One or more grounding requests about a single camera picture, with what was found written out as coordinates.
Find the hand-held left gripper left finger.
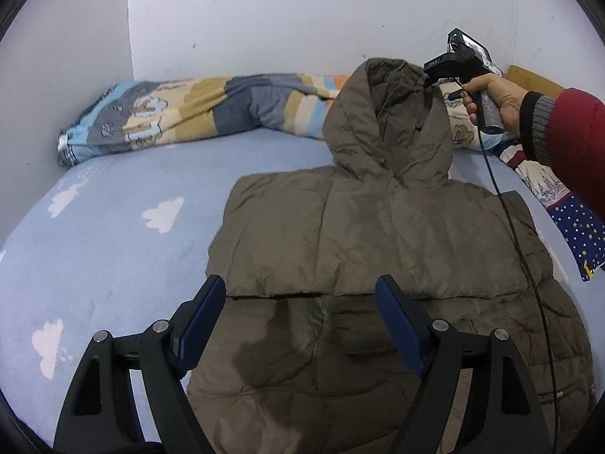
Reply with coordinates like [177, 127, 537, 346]
[53, 274, 226, 454]

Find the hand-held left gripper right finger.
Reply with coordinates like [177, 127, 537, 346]
[375, 274, 554, 454]

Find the olive puffer jacket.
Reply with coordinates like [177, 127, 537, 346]
[186, 57, 596, 454]

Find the person's right hand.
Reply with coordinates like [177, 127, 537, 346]
[461, 76, 525, 133]

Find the wooden headboard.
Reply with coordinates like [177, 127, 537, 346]
[507, 65, 565, 98]

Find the light blue cloud bedsheet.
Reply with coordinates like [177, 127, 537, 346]
[0, 127, 605, 454]

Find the navy star print pillow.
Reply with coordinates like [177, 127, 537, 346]
[494, 139, 605, 282]

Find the cartoon patchwork quilt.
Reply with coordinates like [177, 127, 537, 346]
[57, 72, 516, 168]

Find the black cable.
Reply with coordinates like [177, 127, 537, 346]
[475, 118, 561, 454]

